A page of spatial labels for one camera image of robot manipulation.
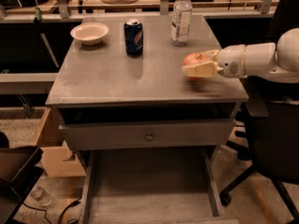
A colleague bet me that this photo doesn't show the grey drawer cabinet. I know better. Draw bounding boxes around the grey drawer cabinet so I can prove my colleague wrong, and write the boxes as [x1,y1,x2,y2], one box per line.
[45,14,249,173]

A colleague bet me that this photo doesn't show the black bin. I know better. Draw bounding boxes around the black bin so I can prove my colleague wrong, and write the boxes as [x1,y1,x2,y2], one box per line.
[0,133,43,224]

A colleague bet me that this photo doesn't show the black office chair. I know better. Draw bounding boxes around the black office chair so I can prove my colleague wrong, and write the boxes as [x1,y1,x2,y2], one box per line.
[220,0,299,224]

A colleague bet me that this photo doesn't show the white paper bowl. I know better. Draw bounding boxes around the white paper bowl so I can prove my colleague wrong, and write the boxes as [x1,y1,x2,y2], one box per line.
[70,22,109,46]

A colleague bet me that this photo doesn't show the cardboard box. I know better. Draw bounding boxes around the cardboard box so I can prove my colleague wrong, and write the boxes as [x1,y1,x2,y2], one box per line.
[32,108,86,177]

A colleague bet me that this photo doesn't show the black floor cable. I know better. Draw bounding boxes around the black floor cable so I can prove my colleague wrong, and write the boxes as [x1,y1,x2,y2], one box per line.
[21,197,82,224]

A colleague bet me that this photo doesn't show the grey open middle drawer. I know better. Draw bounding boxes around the grey open middle drawer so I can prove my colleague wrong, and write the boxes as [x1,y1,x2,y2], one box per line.
[80,147,239,224]

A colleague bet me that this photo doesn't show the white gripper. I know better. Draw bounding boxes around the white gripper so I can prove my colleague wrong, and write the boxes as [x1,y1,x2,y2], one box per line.
[182,45,246,78]

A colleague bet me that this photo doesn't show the clear plastic water bottle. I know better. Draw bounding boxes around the clear plastic water bottle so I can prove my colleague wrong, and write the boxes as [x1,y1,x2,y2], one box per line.
[171,0,192,46]

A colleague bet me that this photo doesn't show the wooden background workbench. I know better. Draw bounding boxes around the wooden background workbench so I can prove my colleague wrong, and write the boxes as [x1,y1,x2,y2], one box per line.
[0,0,279,22]

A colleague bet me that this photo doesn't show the clear plastic cup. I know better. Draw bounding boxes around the clear plastic cup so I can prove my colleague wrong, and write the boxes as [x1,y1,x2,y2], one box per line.
[30,186,52,207]

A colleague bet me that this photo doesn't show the grey top drawer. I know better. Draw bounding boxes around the grey top drawer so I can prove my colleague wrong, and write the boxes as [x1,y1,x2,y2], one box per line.
[59,119,235,151]

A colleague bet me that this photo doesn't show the red apple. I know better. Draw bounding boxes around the red apple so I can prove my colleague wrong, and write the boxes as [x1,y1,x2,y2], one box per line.
[182,52,210,80]

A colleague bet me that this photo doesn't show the round metal drawer knob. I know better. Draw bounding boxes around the round metal drawer knob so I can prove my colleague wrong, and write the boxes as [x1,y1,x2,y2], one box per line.
[145,133,154,142]

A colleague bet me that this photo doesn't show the blue Pepsi can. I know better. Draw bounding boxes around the blue Pepsi can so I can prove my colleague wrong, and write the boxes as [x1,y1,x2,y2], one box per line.
[123,19,143,56]

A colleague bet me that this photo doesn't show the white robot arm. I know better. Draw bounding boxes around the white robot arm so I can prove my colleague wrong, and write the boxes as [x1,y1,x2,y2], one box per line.
[182,28,299,83]

